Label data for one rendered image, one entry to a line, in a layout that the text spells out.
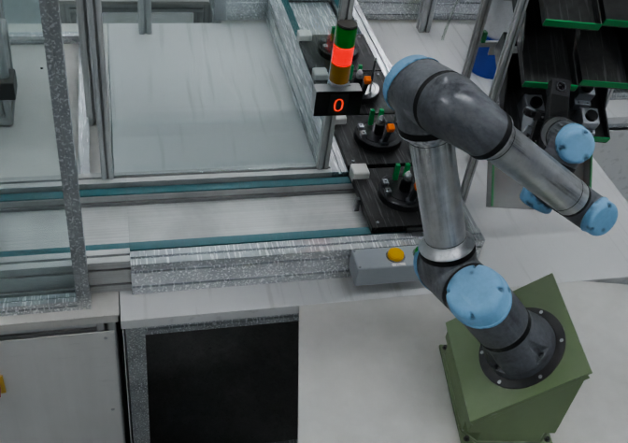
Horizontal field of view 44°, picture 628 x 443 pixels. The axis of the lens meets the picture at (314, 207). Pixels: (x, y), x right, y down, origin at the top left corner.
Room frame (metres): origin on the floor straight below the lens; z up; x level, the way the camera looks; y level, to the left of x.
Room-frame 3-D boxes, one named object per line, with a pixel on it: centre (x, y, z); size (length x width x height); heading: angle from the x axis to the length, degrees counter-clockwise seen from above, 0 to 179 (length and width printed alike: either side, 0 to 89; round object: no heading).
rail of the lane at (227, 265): (1.41, -0.02, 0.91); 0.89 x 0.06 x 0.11; 108
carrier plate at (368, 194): (1.64, -0.23, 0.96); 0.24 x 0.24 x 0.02; 18
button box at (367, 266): (1.41, -0.22, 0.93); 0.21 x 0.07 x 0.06; 108
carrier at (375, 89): (2.12, -0.08, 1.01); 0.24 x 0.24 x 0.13; 18
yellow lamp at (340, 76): (1.70, -0.01, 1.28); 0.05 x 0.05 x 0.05
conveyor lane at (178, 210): (1.57, 0.06, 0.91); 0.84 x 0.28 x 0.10; 108
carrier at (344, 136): (1.89, -0.15, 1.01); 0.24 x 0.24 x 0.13; 18
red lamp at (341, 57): (1.70, -0.01, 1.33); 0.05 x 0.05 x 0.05
